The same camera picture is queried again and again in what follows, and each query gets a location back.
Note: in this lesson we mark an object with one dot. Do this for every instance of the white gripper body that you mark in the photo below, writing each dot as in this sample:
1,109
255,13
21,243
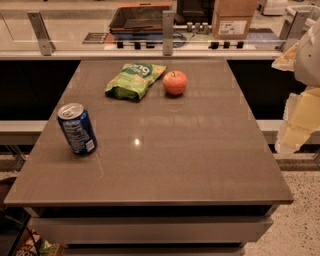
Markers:
309,60

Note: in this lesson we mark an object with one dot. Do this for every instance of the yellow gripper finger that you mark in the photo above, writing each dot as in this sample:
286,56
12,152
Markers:
301,118
286,62

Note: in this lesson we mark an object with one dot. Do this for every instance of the blue pepsi can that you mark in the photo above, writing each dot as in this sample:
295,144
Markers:
76,126

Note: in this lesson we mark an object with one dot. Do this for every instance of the cardboard box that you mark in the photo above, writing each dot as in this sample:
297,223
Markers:
232,18

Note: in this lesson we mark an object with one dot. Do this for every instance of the red apple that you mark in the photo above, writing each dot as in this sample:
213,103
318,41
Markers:
175,82

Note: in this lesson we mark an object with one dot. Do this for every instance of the green chip bag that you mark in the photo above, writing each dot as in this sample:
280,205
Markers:
134,79

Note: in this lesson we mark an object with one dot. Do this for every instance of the dark tray with orange rim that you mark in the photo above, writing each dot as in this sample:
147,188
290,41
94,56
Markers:
139,17

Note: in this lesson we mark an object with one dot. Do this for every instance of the snack bag on floor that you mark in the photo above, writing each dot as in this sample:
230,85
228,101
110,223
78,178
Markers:
35,245

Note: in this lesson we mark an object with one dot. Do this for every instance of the right metal glass bracket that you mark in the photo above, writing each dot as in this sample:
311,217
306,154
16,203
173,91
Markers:
292,29

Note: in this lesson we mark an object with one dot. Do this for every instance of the metal glass bracket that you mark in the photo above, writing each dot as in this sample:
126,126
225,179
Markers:
292,29
168,22
45,43

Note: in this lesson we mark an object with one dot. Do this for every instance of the middle metal glass bracket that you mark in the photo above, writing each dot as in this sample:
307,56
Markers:
168,22

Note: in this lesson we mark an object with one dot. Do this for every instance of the left metal glass bracket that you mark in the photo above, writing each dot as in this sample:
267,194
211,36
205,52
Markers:
45,43

